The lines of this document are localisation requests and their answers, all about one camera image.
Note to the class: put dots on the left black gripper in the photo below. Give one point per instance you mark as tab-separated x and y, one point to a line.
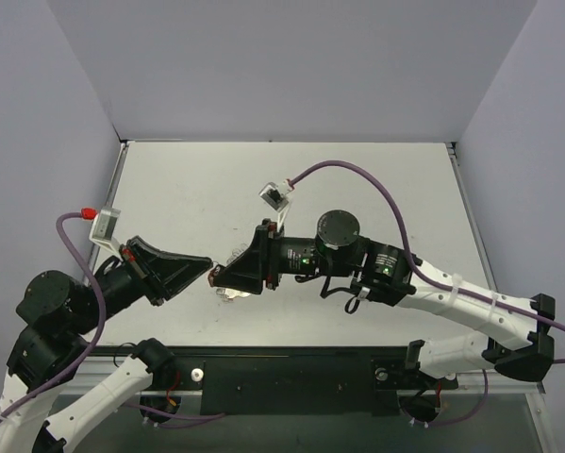
141	270

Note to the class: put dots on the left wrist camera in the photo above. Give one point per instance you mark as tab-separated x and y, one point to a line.
102	230

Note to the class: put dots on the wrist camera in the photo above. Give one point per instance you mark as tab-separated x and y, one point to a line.
102	230
278	197

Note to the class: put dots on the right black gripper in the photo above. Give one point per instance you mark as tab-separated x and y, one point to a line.
268	256

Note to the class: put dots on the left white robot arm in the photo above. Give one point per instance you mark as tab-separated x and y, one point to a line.
58	311

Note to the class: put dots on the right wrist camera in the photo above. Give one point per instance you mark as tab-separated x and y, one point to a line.
278	197

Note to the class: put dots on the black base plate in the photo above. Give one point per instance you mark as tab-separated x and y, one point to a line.
291	380

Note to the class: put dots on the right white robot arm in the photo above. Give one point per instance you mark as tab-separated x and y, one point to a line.
509	335

